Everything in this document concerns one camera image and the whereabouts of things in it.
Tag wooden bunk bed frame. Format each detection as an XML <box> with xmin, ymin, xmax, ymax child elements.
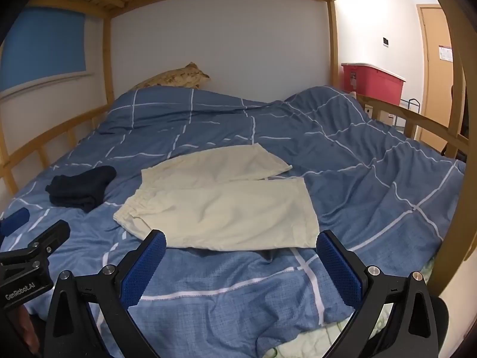
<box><xmin>0</xmin><ymin>0</ymin><xmax>477</xmax><ymax>295</ymax></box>

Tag folded navy clothing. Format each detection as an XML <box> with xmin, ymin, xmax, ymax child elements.
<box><xmin>45</xmin><ymin>166</ymin><xmax>117</xmax><ymax>214</ymax></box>

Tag red storage bin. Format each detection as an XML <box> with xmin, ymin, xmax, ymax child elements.
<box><xmin>341</xmin><ymin>63</ymin><xmax>407</xmax><ymax>108</ymax></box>

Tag blue wall panel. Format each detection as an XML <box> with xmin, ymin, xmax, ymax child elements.
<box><xmin>0</xmin><ymin>7</ymin><xmax>87</xmax><ymax>90</ymax></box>

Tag beige patterned pillow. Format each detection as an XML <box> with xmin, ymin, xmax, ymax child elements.
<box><xmin>128</xmin><ymin>61</ymin><xmax>211</xmax><ymax>91</ymax></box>

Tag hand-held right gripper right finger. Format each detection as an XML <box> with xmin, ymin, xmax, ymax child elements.
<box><xmin>316</xmin><ymin>230</ymin><xmax>440</xmax><ymax>358</ymax></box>

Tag blue checked blanket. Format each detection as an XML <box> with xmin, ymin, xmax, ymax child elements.
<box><xmin>0</xmin><ymin>86</ymin><xmax>466</xmax><ymax>358</ymax></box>

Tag cream pants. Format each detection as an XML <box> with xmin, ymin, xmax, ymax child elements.
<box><xmin>113</xmin><ymin>143</ymin><xmax>320</xmax><ymax>251</ymax></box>

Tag green patterned bed sheet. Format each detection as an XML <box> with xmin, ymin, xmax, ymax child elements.
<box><xmin>261</xmin><ymin>257</ymin><xmax>436</xmax><ymax>358</ymax></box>

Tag black wire rack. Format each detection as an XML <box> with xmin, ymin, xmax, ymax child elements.
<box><xmin>399</xmin><ymin>98</ymin><xmax>422</xmax><ymax>114</ymax></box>

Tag wooden door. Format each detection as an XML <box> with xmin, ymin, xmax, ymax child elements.
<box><xmin>416</xmin><ymin>4</ymin><xmax>457</xmax><ymax>146</ymax></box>

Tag person's left hand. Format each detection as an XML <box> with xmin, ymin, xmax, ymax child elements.
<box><xmin>11</xmin><ymin>304</ymin><xmax>41</xmax><ymax>349</ymax></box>

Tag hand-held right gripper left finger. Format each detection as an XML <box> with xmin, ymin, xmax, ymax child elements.
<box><xmin>44</xmin><ymin>229</ymin><xmax>167</xmax><ymax>358</ymax></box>

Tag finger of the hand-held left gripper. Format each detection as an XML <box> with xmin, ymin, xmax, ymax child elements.
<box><xmin>0</xmin><ymin>207</ymin><xmax>30</xmax><ymax>237</ymax></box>
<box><xmin>0</xmin><ymin>219</ymin><xmax>71</xmax><ymax>269</ymax></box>

